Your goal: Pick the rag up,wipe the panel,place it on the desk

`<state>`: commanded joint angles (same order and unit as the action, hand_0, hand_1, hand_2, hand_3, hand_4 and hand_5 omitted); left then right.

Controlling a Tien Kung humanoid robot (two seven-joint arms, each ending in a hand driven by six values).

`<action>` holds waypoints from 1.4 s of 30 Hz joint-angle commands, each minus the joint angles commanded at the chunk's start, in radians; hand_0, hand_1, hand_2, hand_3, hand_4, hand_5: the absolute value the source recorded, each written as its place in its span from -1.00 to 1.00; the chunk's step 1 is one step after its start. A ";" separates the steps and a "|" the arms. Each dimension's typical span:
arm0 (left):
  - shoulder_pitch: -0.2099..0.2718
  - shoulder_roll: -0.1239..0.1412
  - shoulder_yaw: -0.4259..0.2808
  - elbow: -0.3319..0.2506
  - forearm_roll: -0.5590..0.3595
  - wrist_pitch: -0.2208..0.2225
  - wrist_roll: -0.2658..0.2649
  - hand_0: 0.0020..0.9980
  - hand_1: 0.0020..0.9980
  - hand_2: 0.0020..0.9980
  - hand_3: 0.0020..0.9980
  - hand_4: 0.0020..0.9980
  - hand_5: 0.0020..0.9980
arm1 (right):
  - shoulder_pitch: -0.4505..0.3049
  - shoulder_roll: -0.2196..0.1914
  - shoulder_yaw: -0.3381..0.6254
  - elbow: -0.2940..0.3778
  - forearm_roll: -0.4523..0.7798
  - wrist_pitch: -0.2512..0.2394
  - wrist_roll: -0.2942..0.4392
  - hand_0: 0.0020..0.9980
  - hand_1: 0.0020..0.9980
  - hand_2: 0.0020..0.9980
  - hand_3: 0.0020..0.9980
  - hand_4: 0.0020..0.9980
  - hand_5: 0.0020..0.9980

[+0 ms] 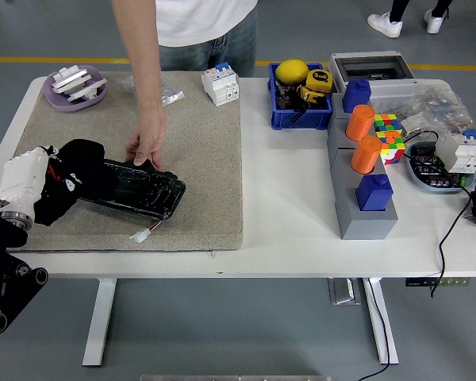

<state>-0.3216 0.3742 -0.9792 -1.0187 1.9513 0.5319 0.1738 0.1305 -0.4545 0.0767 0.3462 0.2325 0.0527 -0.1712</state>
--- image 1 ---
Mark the purple dish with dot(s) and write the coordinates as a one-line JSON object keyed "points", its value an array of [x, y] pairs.
{"points": [[51, 99]]}

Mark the table control panel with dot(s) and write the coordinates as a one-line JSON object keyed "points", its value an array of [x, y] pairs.
{"points": [[436, 282]]}

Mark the colourful puzzle cube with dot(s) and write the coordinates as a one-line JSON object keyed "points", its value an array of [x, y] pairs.
{"points": [[393, 148], [388, 122]]}

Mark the green circuit board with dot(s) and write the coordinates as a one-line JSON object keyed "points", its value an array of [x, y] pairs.
{"points": [[432, 174]]}

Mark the grey electrical enclosure box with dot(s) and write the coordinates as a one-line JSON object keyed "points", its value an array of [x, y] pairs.
{"points": [[385, 89]]}

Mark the person's right forearm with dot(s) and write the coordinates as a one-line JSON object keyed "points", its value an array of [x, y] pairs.
{"points": [[143, 59]]}

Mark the person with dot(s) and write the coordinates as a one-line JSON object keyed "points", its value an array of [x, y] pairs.
{"points": [[386, 24], [206, 24]]}

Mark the black plastic-wrapped panel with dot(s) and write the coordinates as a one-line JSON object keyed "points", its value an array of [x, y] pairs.
{"points": [[154, 192]]}

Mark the yellow tape measure round label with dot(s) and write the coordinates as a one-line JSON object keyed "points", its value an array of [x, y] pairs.
{"points": [[320, 79]]}

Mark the blue-grey dish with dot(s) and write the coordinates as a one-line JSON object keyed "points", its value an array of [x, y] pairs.
{"points": [[420, 180]]}

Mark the clear bags of parts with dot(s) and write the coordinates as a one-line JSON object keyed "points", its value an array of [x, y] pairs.
{"points": [[440, 105]]}

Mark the person's right hand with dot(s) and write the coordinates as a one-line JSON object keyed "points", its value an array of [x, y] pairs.
{"points": [[150, 133]]}

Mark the orange cylinder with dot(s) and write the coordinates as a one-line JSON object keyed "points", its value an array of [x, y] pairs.
{"points": [[365, 156], [359, 123]]}

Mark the blue square block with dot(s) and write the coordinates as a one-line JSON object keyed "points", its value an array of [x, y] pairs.
{"points": [[357, 95], [375, 194]]}

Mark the grey block holder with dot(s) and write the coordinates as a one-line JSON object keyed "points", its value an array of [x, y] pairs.
{"points": [[365, 224]]}

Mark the blue plastic bin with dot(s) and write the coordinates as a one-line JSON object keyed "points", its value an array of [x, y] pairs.
{"points": [[297, 119]]}

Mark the metal floor plate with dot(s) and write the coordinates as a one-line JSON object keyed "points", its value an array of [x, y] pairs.
{"points": [[344, 291]]}

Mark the white circuit breaker blue toggles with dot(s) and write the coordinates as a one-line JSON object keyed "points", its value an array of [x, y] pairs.
{"points": [[462, 152], [218, 85]]}

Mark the white switch plate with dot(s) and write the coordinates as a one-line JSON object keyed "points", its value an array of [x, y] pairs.
{"points": [[89, 89], [69, 79]]}

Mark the yellow black tape measure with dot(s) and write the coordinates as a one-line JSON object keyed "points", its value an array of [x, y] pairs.
{"points": [[310, 95]]}

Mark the white table leg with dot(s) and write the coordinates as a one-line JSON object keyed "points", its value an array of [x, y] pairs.
{"points": [[99, 317], [377, 317]]}

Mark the grey-brown mat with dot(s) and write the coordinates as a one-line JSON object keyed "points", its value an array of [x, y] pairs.
{"points": [[202, 166]]}

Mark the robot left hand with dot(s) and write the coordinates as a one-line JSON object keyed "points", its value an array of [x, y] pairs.
{"points": [[21, 178]]}

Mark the clear bag of screws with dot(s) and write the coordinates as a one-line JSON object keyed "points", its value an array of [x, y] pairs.
{"points": [[172, 97]]}

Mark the yellow lemon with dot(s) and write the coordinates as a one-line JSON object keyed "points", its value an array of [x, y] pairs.
{"points": [[291, 71]]}

